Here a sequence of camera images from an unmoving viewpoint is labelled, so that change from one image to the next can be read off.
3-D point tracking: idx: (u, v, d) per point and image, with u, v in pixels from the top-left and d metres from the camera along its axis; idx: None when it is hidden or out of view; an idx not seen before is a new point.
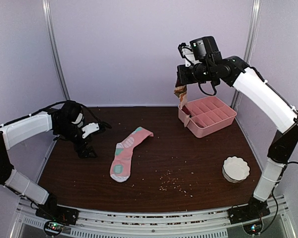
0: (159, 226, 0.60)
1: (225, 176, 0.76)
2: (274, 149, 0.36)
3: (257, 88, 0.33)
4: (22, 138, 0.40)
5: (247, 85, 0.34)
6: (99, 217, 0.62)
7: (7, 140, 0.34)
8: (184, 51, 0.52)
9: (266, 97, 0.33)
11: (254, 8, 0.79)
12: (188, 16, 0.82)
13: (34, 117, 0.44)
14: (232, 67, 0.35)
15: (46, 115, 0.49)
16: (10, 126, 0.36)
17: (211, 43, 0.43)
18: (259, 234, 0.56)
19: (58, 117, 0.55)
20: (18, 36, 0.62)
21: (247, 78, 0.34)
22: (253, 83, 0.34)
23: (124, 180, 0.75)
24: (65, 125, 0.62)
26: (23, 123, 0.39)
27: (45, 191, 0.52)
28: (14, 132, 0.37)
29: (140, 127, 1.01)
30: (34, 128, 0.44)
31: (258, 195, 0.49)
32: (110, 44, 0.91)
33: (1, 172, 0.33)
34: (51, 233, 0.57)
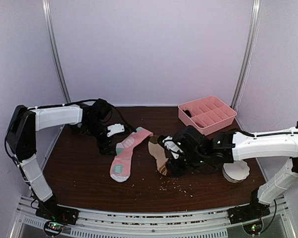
0: (159, 226, 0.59)
1: (225, 176, 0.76)
2: None
3: (251, 147, 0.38)
4: (52, 123, 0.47)
5: (244, 151, 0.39)
6: (98, 217, 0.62)
7: (38, 121, 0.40)
8: (167, 145, 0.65)
9: (264, 146, 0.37)
11: (254, 8, 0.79)
12: (188, 15, 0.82)
13: (67, 108, 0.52)
14: (223, 151, 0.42)
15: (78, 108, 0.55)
16: (42, 110, 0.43)
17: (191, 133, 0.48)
18: (259, 234, 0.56)
19: (88, 114, 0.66)
20: (18, 36, 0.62)
21: (240, 147, 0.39)
22: (245, 147, 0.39)
23: (124, 180, 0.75)
24: (93, 122, 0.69)
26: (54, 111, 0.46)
27: (49, 191, 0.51)
28: (46, 116, 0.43)
29: (140, 127, 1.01)
30: (63, 119, 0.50)
31: (263, 200, 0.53)
32: (110, 44, 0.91)
33: (25, 150, 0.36)
34: (51, 233, 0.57)
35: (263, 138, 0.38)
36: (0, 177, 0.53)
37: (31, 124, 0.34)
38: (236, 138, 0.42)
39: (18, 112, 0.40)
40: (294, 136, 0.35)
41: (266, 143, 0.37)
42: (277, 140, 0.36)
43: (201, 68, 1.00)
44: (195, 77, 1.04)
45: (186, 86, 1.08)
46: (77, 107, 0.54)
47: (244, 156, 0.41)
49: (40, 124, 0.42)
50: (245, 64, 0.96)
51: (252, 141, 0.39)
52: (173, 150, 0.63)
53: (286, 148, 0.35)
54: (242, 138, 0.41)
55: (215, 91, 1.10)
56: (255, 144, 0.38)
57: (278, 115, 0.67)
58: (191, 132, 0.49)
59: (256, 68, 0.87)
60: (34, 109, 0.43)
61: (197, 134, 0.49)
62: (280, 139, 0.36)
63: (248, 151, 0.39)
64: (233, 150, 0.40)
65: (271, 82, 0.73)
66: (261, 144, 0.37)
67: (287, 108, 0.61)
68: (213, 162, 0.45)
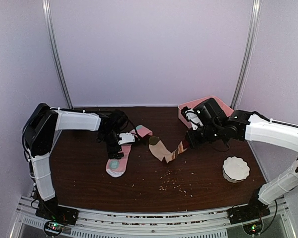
0: (159, 226, 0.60)
1: (225, 176, 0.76)
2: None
3: (263, 130, 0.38)
4: (72, 126, 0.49)
5: (254, 132, 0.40)
6: (99, 217, 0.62)
7: (59, 121, 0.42)
8: (188, 115, 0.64)
9: (274, 133, 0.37)
11: (254, 8, 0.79)
12: (188, 16, 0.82)
13: (87, 114, 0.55)
14: (237, 125, 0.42)
15: (98, 117, 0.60)
16: (65, 112, 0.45)
17: (213, 107, 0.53)
18: (259, 234, 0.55)
19: (105, 124, 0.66)
20: (18, 37, 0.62)
21: (253, 126, 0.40)
22: (258, 127, 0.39)
23: (118, 175, 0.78)
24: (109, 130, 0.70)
26: (74, 114, 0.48)
27: (52, 192, 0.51)
28: (66, 118, 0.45)
29: (141, 126, 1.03)
30: (83, 123, 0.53)
31: (263, 198, 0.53)
32: (110, 44, 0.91)
33: (40, 147, 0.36)
34: (51, 233, 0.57)
35: (278, 125, 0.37)
36: (0, 177, 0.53)
37: (52, 123, 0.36)
38: (255, 118, 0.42)
39: (40, 108, 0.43)
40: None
41: (278, 131, 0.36)
42: (289, 132, 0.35)
43: (201, 68, 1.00)
44: (195, 77, 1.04)
45: (186, 86, 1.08)
46: (96, 116, 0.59)
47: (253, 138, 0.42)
49: (61, 124, 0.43)
50: (245, 65, 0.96)
51: (266, 124, 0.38)
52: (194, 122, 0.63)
53: (294, 141, 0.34)
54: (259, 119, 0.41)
55: (215, 91, 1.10)
56: (267, 128, 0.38)
57: (278, 115, 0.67)
58: (213, 105, 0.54)
59: (256, 69, 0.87)
60: (56, 109, 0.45)
61: (218, 109, 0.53)
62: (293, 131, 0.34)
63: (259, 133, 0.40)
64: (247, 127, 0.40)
65: (271, 83, 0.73)
66: (272, 130, 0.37)
67: (287, 109, 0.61)
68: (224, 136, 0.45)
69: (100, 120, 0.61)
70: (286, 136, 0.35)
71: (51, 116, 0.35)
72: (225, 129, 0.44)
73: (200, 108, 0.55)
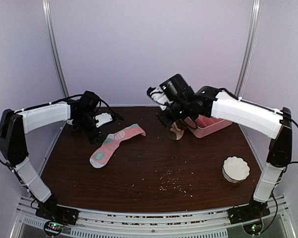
0: (159, 226, 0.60)
1: (225, 176, 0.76)
2: (273, 155, 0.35)
3: (230, 107, 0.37)
4: (41, 123, 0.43)
5: (222, 109, 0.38)
6: (99, 217, 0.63)
7: (26, 124, 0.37)
8: (154, 96, 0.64)
9: (244, 112, 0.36)
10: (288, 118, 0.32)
11: (254, 8, 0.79)
12: (188, 16, 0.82)
13: (55, 106, 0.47)
14: (204, 101, 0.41)
15: (66, 105, 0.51)
16: (30, 111, 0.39)
17: (179, 83, 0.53)
18: (259, 234, 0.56)
19: (76, 108, 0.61)
20: (18, 38, 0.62)
21: (219, 102, 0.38)
22: (225, 105, 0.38)
23: (99, 167, 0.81)
24: (84, 113, 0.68)
26: (42, 110, 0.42)
27: (47, 191, 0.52)
28: (34, 117, 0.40)
29: (136, 124, 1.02)
30: (51, 116, 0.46)
31: (259, 197, 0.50)
32: (110, 45, 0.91)
33: (17, 154, 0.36)
34: (51, 233, 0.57)
35: (247, 104, 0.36)
36: (0, 176, 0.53)
37: (20, 127, 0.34)
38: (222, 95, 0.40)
39: (5, 116, 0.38)
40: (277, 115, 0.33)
41: (246, 110, 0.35)
42: (256, 111, 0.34)
43: (201, 68, 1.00)
44: (195, 77, 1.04)
45: None
46: (64, 104, 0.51)
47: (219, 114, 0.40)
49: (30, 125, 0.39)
50: (245, 64, 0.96)
51: (235, 103, 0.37)
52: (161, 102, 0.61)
53: (264, 124, 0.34)
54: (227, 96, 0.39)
55: None
56: (235, 106, 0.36)
57: None
58: (178, 79, 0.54)
59: (256, 68, 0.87)
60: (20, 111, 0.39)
61: (184, 85, 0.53)
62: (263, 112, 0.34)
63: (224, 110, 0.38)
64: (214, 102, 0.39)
65: (271, 83, 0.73)
66: (241, 109, 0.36)
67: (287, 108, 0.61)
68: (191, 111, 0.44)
69: (69, 106, 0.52)
70: (255, 116, 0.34)
71: (16, 121, 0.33)
72: (191, 104, 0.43)
73: (165, 84, 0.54)
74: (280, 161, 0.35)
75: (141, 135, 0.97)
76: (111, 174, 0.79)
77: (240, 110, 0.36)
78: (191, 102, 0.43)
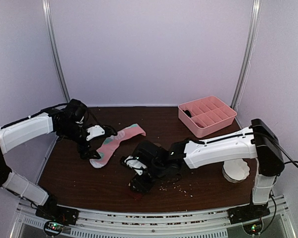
0: (159, 226, 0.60)
1: (225, 176, 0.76)
2: (265, 168, 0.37)
3: (204, 151, 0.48)
4: (19, 141, 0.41)
5: (200, 155, 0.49)
6: (99, 217, 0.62)
7: (4, 144, 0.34)
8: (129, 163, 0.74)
9: (217, 149, 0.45)
10: (258, 135, 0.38)
11: (254, 8, 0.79)
12: (188, 16, 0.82)
13: (34, 119, 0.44)
14: (177, 163, 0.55)
15: (46, 117, 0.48)
16: (7, 129, 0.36)
17: (146, 146, 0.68)
18: (259, 234, 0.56)
19: (59, 120, 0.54)
20: (18, 38, 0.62)
21: (194, 153, 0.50)
22: (199, 151, 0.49)
23: (98, 166, 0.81)
24: (68, 125, 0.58)
26: (17, 126, 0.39)
27: (44, 192, 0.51)
28: (11, 136, 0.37)
29: (136, 124, 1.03)
30: (28, 132, 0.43)
31: (257, 201, 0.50)
32: (110, 45, 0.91)
33: None
34: (51, 233, 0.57)
35: (213, 144, 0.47)
36: None
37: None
38: (191, 148, 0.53)
39: None
40: (244, 139, 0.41)
41: (218, 148, 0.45)
42: (224, 145, 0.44)
43: (201, 68, 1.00)
44: (195, 77, 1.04)
45: (186, 86, 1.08)
46: (44, 117, 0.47)
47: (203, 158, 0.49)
49: (8, 145, 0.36)
50: (245, 65, 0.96)
51: (205, 148, 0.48)
52: (136, 167, 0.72)
53: (239, 149, 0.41)
54: (196, 147, 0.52)
55: (215, 92, 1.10)
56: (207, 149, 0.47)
57: (278, 115, 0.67)
58: (142, 146, 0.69)
59: (256, 69, 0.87)
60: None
61: (151, 148, 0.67)
62: (232, 142, 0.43)
63: (202, 158, 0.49)
64: (187, 160, 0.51)
65: (271, 83, 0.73)
66: (212, 148, 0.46)
67: (287, 108, 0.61)
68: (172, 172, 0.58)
69: (51, 119, 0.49)
70: (228, 148, 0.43)
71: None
72: (169, 168, 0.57)
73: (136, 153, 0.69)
74: (276, 171, 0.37)
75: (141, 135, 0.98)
76: (111, 174, 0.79)
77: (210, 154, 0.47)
78: (168, 166, 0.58)
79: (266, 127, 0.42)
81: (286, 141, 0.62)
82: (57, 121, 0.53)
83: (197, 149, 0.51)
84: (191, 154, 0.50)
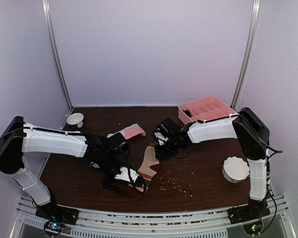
0: (159, 226, 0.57)
1: (225, 176, 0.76)
2: (246, 150, 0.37)
3: (200, 129, 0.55)
4: (45, 148, 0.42)
5: (197, 133, 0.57)
6: (98, 217, 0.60)
7: (26, 145, 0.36)
8: (157, 134, 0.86)
9: (208, 128, 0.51)
10: (240, 117, 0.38)
11: (254, 8, 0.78)
12: (188, 16, 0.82)
13: (68, 138, 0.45)
14: (183, 137, 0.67)
15: (83, 142, 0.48)
16: (37, 134, 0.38)
17: (167, 122, 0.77)
18: (259, 234, 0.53)
19: (95, 150, 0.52)
20: (18, 38, 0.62)
21: (192, 130, 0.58)
22: (196, 129, 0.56)
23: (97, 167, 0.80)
24: (103, 157, 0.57)
26: (50, 137, 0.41)
27: (47, 197, 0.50)
28: (37, 142, 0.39)
29: (136, 124, 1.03)
30: (58, 146, 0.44)
31: (256, 195, 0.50)
32: (110, 45, 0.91)
33: (7, 167, 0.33)
34: (51, 233, 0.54)
35: (207, 123, 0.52)
36: (0, 176, 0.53)
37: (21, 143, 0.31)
38: (195, 124, 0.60)
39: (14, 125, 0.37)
40: (228, 119, 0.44)
41: (209, 126, 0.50)
42: (212, 123, 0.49)
43: (201, 68, 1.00)
44: (195, 77, 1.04)
45: (186, 86, 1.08)
46: (80, 141, 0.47)
47: (200, 136, 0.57)
49: (29, 147, 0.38)
50: (245, 65, 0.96)
51: (201, 126, 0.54)
52: (160, 138, 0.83)
53: (225, 129, 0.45)
54: (195, 124, 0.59)
55: (215, 92, 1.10)
56: (202, 128, 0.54)
57: (279, 115, 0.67)
58: (167, 121, 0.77)
59: (256, 69, 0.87)
60: (29, 128, 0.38)
61: (172, 123, 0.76)
62: (219, 122, 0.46)
63: (197, 135, 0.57)
64: (188, 134, 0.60)
65: (270, 83, 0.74)
66: (205, 127, 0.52)
67: (287, 108, 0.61)
68: (180, 142, 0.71)
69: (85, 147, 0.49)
70: (215, 127, 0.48)
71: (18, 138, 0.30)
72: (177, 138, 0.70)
73: (159, 126, 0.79)
74: (259, 153, 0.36)
75: (141, 135, 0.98)
76: None
77: (203, 132, 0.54)
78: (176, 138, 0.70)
79: (253, 115, 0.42)
81: (287, 141, 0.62)
82: (91, 150, 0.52)
83: (197, 126, 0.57)
84: (192, 129, 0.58)
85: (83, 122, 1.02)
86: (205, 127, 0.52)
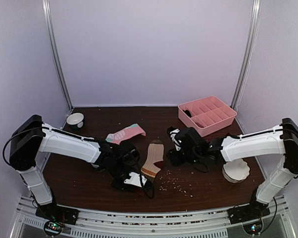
0: (159, 226, 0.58)
1: (225, 176, 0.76)
2: (291, 165, 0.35)
3: (236, 147, 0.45)
4: (61, 151, 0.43)
5: (232, 152, 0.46)
6: (98, 217, 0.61)
7: (43, 145, 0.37)
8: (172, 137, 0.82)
9: (250, 145, 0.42)
10: (288, 132, 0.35)
11: (254, 8, 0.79)
12: (188, 16, 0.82)
13: (85, 144, 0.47)
14: (215, 155, 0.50)
15: (97, 148, 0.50)
16: (56, 136, 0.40)
17: (193, 136, 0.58)
18: (259, 234, 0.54)
19: (106, 158, 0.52)
20: (18, 38, 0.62)
21: (226, 148, 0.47)
22: (231, 147, 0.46)
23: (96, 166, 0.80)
24: (112, 166, 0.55)
26: (68, 140, 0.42)
27: (49, 198, 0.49)
28: (56, 143, 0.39)
29: (136, 124, 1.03)
30: (73, 150, 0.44)
31: (262, 199, 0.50)
32: (110, 45, 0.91)
33: (18, 163, 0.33)
34: (51, 233, 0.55)
35: (247, 140, 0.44)
36: (0, 176, 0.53)
37: (37, 143, 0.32)
38: (225, 142, 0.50)
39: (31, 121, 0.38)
40: (276, 134, 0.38)
41: (251, 143, 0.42)
42: (256, 140, 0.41)
43: (201, 68, 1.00)
44: (195, 77, 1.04)
45: (186, 86, 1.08)
46: (95, 147, 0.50)
47: (234, 155, 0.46)
49: (46, 147, 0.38)
50: (245, 65, 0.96)
51: (238, 143, 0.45)
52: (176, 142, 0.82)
53: (272, 145, 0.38)
54: (228, 142, 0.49)
55: (215, 92, 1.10)
56: (240, 145, 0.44)
57: (279, 115, 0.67)
58: (192, 134, 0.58)
59: (256, 69, 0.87)
60: (47, 129, 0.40)
61: (198, 138, 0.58)
62: (263, 138, 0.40)
63: (233, 154, 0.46)
64: (222, 153, 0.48)
65: (270, 83, 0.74)
66: (245, 144, 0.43)
67: (287, 108, 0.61)
68: (206, 163, 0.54)
69: (99, 153, 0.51)
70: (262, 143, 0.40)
71: (37, 137, 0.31)
72: (205, 158, 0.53)
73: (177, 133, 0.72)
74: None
75: (141, 135, 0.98)
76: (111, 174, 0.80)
77: (242, 151, 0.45)
78: (205, 157, 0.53)
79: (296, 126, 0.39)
81: None
82: (102, 157, 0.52)
83: (230, 144, 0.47)
84: (223, 147, 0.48)
85: (83, 122, 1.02)
86: (246, 145, 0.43)
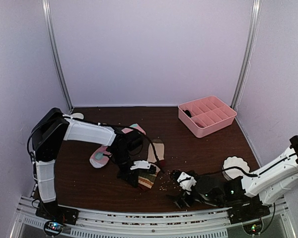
0: (159, 227, 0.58)
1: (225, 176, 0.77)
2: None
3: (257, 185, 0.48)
4: (82, 137, 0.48)
5: (256, 189, 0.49)
6: (98, 217, 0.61)
7: (68, 132, 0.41)
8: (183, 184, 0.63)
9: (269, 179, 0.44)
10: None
11: (254, 8, 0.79)
12: (188, 16, 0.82)
13: (101, 128, 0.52)
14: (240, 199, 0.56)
15: (112, 131, 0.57)
16: (77, 123, 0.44)
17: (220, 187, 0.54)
18: (259, 234, 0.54)
19: (120, 140, 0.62)
20: (18, 39, 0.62)
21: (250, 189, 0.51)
22: (254, 186, 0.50)
23: (98, 166, 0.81)
24: (123, 149, 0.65)
26: (88, 126, 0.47)
27: (54, 196, 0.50)
28: (78, 129, 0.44)
29: (136, 124, 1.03)
30: (95, 136, 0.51)
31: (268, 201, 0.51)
32: (110, 45, 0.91)
33: (44, 153, 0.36)
34: (51, 233, 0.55)
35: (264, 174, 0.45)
36: (0, 175, 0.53)
37: (62, 131, 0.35)
38: (247, 182, 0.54)
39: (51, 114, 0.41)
40: (288, 161, 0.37)
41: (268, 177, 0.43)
42: (272, 174, 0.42)
43: (201, 68, 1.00)
44: (195, 77, 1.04)
45: (186, 86, 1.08)
46: (110, 130, 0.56)
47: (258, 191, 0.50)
49: (70, 134, 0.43)
50: (245, 65, 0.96)
51: (258, 180, 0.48)
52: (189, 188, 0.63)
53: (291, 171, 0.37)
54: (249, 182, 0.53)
55: (215, 92, 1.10)
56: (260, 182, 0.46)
57: (279, 116, 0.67)
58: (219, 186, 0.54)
59: (256, 69, 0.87)
60: (68, 118, 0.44)
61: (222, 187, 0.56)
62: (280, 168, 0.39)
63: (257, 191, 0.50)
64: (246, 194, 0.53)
65: (270, 82, 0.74)
66: (263, 180, 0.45)
67: (287, 108, 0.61)
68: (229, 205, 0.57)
69: (113, 135, 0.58)
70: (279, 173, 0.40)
71: (61, 125, 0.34)
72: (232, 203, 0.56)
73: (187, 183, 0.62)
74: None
75: None
76: (111, 174, 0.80)
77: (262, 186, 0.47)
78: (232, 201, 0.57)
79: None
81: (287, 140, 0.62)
82: (117, 140, 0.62)
83: (252, 182, 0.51)
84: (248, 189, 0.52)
85: None
86: (264, 179, 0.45)
